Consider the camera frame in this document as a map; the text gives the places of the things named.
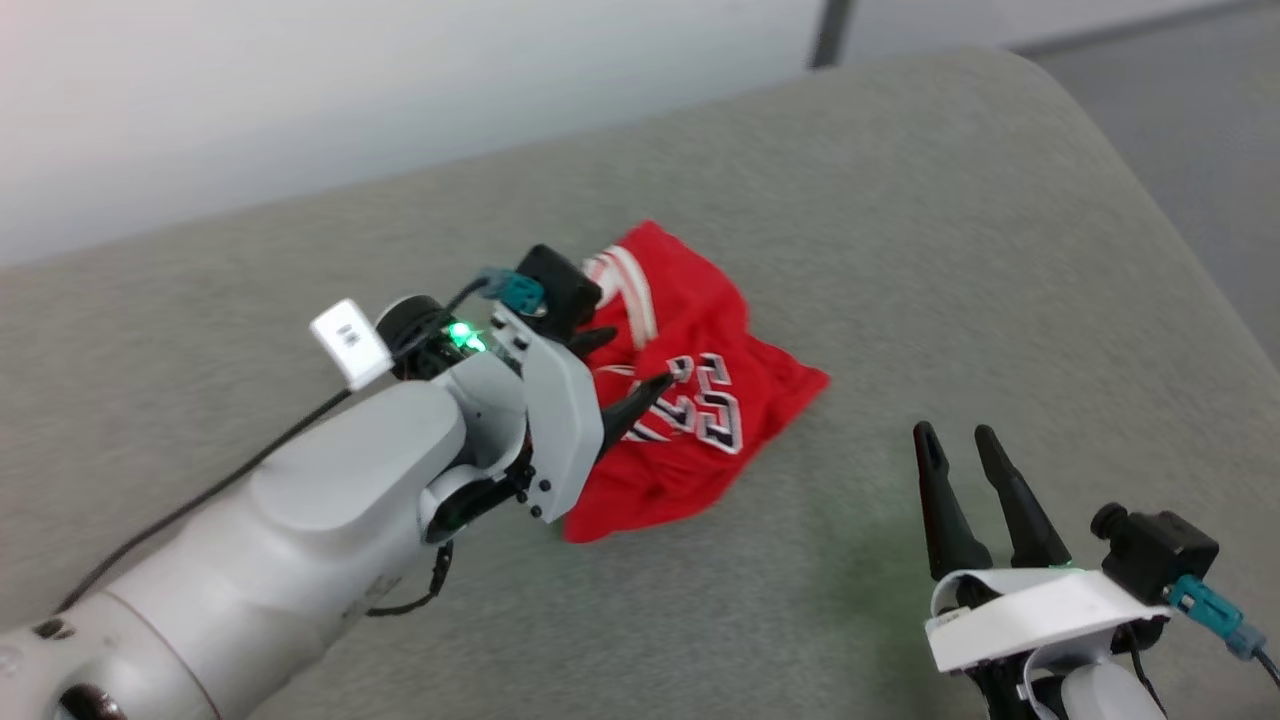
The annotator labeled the dark vertical wall strip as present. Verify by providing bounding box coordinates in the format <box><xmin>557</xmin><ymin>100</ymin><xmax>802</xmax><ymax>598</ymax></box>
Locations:
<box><xmin>808</xmin><ymin>0</ymin><xmax>859</xmax><ymax>71</ymax></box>

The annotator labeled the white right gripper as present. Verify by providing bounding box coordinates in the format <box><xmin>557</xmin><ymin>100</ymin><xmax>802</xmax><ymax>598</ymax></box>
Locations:
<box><xmin>912</xmin><ymin>420</ymin><xmax>1171</xmax><ymax>720</ymax></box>

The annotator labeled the teal right cable connector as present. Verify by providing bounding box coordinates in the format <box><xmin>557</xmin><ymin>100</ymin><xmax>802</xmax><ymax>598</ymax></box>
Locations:
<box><xmin>1165</xmin><ymin>575</ymin><xmax>1266</xmax><ymax>661</ymax></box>

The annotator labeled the white cable label tag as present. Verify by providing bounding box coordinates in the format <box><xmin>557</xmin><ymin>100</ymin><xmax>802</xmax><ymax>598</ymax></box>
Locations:
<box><xmin>310</xmin><ymin>298</ymin><xmax>393</xmax><ymax>391</ymax></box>

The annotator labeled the red basketball jersey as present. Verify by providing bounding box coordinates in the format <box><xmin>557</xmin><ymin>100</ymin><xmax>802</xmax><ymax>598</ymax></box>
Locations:
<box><xmin>562</xmin><ymin>220</ymin><xmax>831</xmax><ymax>544</ymax></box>

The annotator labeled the thin black cable loop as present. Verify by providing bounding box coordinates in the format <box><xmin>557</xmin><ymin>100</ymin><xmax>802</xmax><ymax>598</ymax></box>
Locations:
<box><xmin>365</xmin><ymin>540</ymin><xmax>456</xmax><ymax>616</ymax></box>

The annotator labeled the black left camera cable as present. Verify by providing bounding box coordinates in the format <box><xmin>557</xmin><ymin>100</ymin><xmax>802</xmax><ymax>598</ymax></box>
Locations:
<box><xmin>55</xmin><ymin>275</ymin><xmax>491</xmax><ymax>613</ymax></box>

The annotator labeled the teal cable connector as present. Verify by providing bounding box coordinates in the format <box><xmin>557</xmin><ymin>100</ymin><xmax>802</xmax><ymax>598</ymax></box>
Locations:
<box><xmin>476</xmin><ymin>265</ymin><xmax>546</xmax><ymax>313</ymax></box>
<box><xmin>1165</xmin><ymin>575</ymin><xmax>1266</xmax><ymax>661</ymax></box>

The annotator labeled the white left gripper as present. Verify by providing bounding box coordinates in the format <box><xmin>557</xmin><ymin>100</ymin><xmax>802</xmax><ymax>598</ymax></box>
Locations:
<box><xmin>488</xmin><ymin>303</ymin><xmax>678</xmax><ymax>524</ymax></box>

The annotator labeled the teal left cable connector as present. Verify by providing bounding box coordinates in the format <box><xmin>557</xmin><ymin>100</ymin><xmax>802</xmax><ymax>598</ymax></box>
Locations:
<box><xmin>476</xmin><ymin>265</ymin><xmax>546</xmax><ymax>313</ymax></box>

